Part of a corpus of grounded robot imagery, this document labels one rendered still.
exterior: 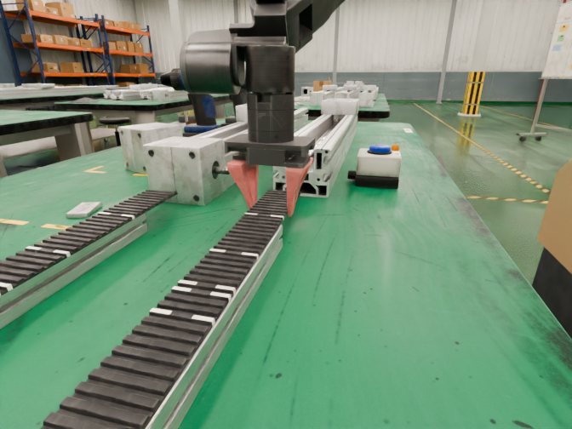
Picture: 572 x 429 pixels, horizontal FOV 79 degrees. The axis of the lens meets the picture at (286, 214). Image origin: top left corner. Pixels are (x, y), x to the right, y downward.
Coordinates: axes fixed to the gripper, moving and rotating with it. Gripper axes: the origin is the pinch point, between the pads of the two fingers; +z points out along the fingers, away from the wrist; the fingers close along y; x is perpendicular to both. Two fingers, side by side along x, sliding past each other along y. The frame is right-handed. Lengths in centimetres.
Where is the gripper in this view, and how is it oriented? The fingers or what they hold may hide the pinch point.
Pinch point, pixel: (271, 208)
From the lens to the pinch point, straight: 46.6
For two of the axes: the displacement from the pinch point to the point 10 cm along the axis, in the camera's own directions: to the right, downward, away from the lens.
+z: -0.1, 9.3, 3.7
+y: -9.7, -1.0, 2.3
